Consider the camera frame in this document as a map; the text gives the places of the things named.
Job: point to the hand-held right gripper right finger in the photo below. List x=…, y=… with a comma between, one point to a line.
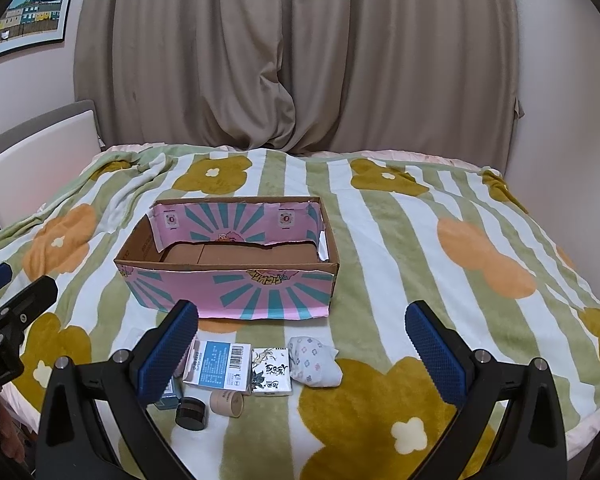
x=437, y=355

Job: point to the beige curtain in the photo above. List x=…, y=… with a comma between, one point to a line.
x=280, y=35

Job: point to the black round jar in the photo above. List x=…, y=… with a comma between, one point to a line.
x=190, y=413

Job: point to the small teal box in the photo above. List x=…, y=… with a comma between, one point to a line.
x=172, y=398

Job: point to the blue and white carton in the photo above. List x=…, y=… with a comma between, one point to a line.
x=220, y=365

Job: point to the beige padded headboard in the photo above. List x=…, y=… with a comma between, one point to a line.
x=30, y=160

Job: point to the green striped floral blanket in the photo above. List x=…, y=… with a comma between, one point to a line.
x=380, y=240

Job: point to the framed wall poster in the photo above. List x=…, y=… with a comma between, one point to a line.
x=30, y=5

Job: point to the black and white printed carton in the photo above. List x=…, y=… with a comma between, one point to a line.
x=270, y=375

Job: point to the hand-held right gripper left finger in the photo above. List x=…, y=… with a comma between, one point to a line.
x=165, y=355

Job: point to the pink printed cardboard box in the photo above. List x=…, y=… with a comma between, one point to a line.
x=260, y=300

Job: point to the beige round jar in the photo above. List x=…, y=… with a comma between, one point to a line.
x=225, y=403

